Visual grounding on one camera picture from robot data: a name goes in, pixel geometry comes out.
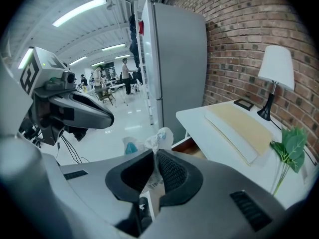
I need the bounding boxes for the white shade table lamp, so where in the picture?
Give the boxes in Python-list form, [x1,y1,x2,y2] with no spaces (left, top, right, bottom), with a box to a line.
[256,45,296,121]

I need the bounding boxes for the black picture frame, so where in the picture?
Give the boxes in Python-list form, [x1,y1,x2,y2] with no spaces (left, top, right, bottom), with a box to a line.
[233,98,255,110]

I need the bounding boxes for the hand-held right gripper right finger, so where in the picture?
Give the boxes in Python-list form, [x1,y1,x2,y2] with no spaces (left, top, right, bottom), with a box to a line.
[139,149,287,239]

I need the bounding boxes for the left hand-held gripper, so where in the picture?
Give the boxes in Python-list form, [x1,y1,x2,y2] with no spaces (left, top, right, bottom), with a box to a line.
[18,46,115,146]

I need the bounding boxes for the round white side table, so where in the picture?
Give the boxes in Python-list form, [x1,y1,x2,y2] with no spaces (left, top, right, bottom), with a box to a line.
[109,83,130,107]

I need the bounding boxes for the beige book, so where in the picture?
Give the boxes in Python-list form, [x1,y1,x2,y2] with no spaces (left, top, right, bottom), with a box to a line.
[204,104,274,167]

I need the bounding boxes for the white drawer with brown inside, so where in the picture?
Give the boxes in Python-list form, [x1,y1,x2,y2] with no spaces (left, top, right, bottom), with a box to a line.
[171,135,207,160]

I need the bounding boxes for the grey refrigerator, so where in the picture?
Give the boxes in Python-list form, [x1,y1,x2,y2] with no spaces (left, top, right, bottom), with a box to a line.
[141,0,207,144]

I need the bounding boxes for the black lamp cable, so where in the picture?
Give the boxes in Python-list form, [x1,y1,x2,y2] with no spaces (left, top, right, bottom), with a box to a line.
[270,116,319,165]

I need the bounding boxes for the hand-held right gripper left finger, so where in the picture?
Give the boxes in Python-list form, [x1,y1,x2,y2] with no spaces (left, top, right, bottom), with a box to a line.
[42,149,157,239]

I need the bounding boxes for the white desk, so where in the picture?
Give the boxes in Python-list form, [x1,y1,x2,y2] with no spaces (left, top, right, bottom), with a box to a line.
[175,100,319,204]

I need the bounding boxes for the grey gripper camera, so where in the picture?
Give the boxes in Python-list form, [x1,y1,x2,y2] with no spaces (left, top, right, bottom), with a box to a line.
[44,70,77,91]

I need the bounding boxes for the green leaf sprig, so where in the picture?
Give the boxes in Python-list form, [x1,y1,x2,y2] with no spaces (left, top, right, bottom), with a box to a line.
[270,126,309,196]

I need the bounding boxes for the ceiling light tube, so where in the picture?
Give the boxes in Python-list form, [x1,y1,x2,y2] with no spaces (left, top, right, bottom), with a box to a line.
[17,47,34,69]
[52,0,108,27]
[101,43,126,52]
[69,56,88,66]

